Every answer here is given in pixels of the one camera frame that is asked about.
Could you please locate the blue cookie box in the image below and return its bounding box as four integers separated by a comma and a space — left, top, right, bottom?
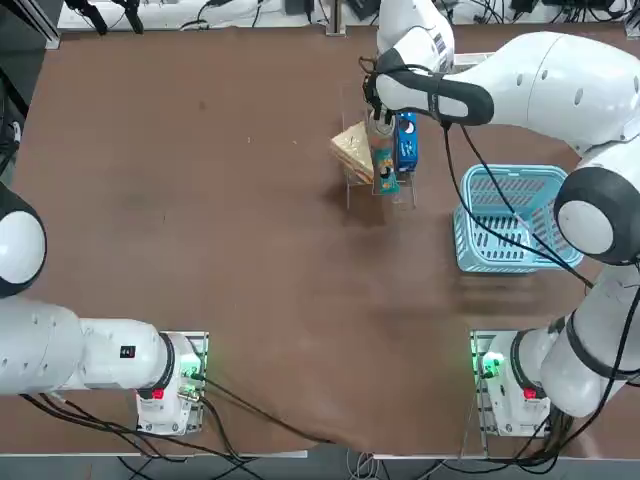
393, 111, 421, 174

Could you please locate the clear acrylic display shelf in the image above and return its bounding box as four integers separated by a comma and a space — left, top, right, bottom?
339, 82, 419, 211

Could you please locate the triangular packed sandwich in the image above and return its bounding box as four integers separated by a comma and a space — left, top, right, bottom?
329, 121, 376, 185

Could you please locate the teal cartoon snack box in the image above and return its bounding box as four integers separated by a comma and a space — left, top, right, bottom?
370, 146, 400, 197

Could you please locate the white rectangular carton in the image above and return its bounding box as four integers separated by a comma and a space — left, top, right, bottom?
452, 52, 496, 70

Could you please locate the dark grey power adapter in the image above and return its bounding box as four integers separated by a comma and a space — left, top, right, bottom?
349, 0, 382, 21

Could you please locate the light blue plastic basket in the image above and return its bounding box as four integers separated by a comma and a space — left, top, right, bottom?
452, 163, 585, 274

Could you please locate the black stand leg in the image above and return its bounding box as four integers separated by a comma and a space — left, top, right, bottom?
65, 0, 109, 36
115, 0, 146, 34

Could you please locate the black cable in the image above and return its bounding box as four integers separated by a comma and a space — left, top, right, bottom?
499, 294, 640, 464
197, 374, 336, 446
19, 392, 261, 466
429, 69, 596, 291

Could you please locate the grey camera post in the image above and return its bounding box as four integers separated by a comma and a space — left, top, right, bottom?
325, 0, 348, 36

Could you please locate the white cable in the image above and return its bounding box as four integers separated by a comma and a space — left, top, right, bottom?
346, 447, 377, 477

